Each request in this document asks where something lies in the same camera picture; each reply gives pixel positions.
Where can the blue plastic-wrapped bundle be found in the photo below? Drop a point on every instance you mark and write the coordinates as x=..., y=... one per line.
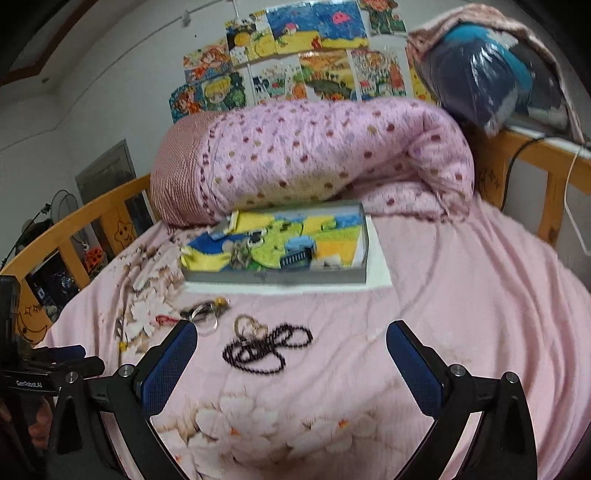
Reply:
x=508, y=18

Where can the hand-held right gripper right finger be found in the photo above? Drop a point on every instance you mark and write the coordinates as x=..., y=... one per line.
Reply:
x=411, y=364

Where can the group of cartoon wall drawings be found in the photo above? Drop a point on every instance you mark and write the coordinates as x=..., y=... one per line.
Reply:
x=295, y=27

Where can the electric fan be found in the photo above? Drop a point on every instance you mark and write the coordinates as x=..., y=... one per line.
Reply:
x=63, y=205

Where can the cartoon drawing sheet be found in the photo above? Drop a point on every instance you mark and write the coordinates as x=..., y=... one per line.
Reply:
x=272, y=230

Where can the plastic bag of blue clothes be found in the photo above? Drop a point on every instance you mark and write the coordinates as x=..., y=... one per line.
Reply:
x=471, y=74

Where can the grey hair claw clip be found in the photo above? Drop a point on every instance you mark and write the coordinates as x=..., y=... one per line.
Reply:
x=242, y=256

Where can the grey cardboard tray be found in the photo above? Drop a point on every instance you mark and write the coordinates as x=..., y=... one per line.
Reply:
x=277, y=277

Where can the pink apple print quilt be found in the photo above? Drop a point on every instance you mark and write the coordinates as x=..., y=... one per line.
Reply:
x=323, y=147

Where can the pink floral bed blanket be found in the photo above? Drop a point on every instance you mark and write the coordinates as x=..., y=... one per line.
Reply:
x=461, y=286

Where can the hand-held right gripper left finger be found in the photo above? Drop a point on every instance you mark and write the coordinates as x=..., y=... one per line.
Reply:
x=171, y=360

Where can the grey framed panel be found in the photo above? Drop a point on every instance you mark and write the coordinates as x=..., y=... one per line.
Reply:
x=108, y=170

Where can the wooden bed frame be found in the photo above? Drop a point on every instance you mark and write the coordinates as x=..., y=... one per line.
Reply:
x=494, y=157

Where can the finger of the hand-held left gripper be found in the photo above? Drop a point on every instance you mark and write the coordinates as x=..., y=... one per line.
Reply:
x=87, y=365
x=60, y=353

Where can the black hair clip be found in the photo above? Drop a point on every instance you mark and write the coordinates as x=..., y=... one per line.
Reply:
x=190, y=313

